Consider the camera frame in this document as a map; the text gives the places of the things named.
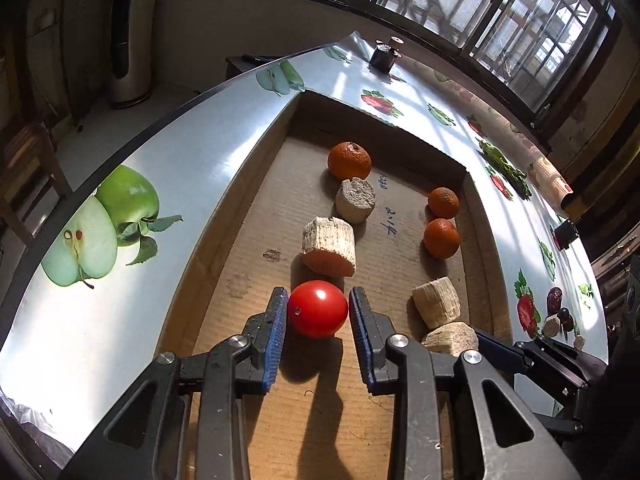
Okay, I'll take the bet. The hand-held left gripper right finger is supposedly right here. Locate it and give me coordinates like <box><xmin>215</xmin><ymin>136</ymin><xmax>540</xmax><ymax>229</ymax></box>
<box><xmin>348</xmin><ymin>287</ymin><xmax>581</xmax><ymax>480</ymax></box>

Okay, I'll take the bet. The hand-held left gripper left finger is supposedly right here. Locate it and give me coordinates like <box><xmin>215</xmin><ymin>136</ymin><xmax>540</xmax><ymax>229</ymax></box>
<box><xmin>60</xmin><ymin>287</ymin><xmax>290</xmax><ymax>480</ymax></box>

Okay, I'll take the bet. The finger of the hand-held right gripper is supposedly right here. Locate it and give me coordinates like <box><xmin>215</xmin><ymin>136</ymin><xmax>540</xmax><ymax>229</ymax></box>
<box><xmin>472</xmin><ymin>327</ymin><xmax>588</xmax><ymax>391</ymax></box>
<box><xmin>537</xmin><ymin>400</ymin><xmax>586</xmax><ymax>436</ymax></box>

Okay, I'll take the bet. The red cherry tomato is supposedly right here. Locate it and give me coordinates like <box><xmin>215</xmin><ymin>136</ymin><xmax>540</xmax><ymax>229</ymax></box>
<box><xmin>286</xmin><ymin>280</ymin><xmax>349</xmax><ymax>339</ymax></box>

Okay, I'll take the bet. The ribbed sugarcane piece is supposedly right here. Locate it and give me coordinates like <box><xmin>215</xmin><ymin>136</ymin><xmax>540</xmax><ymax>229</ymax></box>
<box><xmin>412</xmin><ymin>276</ymin><xmax>461</xmax><ymax>331</ymax></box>

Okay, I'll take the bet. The large sugarcane piece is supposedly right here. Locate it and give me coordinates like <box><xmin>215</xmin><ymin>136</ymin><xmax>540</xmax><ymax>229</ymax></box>
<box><xmin>302</xmin><ymin>216</ymin><xmax>357</xmax><ymax>277</ymax></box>

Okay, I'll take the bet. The cardboard box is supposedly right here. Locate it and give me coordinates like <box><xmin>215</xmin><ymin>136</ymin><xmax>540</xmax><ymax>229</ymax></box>
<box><xmin>165</xmin><ymin>89</ymin><xmax>513</xmax><ymax>480</ymax></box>

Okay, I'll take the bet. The medium orange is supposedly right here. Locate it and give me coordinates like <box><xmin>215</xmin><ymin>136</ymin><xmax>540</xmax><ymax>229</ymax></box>
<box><xmin>423</xmin><ymin>218</ymin><xmax>461</xmax><ymax>260</ymax></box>

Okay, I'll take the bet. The round grey-topped sugarcane piece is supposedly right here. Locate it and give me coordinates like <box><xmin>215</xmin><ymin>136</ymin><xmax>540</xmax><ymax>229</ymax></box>
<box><xmin>335</xmin><ymin>177</ymin><xmax>377</xmax><ymax>225</ymax></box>

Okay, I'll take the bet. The small orange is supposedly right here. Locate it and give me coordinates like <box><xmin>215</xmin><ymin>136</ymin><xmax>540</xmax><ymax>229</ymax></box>
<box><xmin>428</xmin><ymin>187</ymin><xmax>460</xmax><ymax>220</ymax></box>

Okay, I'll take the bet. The large orange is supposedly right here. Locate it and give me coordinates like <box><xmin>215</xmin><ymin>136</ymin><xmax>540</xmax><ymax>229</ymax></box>
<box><xmin>327</xmin><ymin>141</ymin><xmax>373</xmax><ymax>182</ymax></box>

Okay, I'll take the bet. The fruit print tablecloth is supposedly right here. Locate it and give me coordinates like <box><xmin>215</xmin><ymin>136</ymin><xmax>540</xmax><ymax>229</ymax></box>
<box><xmin>0</xmin><ymin>30</ymin><xmax>611</xmax><ymax>461</ymax></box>

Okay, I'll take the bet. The wooden chair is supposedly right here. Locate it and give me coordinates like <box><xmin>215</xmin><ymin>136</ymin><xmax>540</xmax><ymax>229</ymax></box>
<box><xmin>0</xmin><ymin>120</ymin><xmax>73</xmax><ymax>246</ymax></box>

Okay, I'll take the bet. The white standing air conditioner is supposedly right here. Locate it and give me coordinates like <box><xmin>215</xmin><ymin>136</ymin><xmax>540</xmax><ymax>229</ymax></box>
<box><xmin>107</xmin><ymin>0</ymin><xmax>156</xmax><ymax>108</ymax></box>

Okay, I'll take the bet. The window with metal grille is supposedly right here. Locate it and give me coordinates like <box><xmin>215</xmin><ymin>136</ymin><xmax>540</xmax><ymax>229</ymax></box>
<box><xmin>165</xmin><ymin>0</ymin><xmax>626</xmax><ymax>136</ymax></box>

